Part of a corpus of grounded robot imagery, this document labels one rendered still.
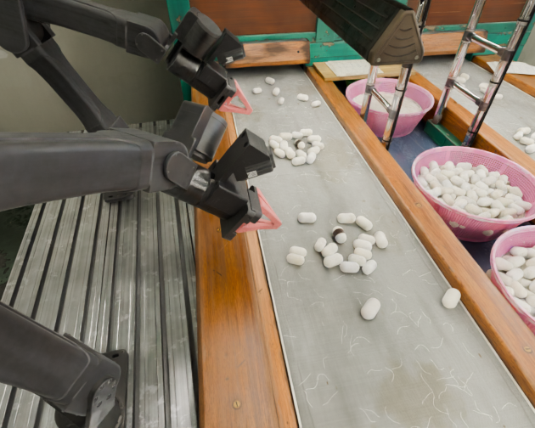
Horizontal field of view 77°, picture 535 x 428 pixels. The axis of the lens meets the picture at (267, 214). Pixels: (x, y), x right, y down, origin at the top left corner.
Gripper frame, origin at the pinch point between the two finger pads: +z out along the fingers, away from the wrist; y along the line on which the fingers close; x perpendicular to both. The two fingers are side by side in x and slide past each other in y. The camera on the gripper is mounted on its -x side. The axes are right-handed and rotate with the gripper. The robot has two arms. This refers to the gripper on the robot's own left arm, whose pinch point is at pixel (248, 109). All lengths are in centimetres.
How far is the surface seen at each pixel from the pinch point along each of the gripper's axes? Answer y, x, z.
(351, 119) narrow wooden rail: 7.6, -12.8, 28.4
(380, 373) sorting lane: -58, 2, 15
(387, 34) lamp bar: -27.6, -27.9, -2.7
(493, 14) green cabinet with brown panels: 51, -68, 72
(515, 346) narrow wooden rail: -59, -12, 28
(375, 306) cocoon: -49, -1, 16
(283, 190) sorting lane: -17.0, 5.2, 11.3
